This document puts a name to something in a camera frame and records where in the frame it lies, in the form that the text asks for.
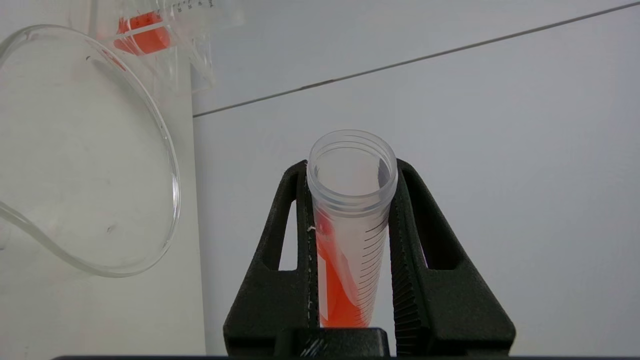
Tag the test tube with red pigment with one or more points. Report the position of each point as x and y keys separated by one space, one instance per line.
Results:
x=352 y=235
x=145 y=35

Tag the clear acrylic test tube rack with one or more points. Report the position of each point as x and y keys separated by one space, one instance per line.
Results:
x=200 y=65

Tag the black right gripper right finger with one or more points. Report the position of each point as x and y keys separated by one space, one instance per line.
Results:
x=450 y=310

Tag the clear glass beaker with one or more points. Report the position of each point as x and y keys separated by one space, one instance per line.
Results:
x=165 y=150

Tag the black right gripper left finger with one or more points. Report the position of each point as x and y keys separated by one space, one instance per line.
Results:
x=270 y=300

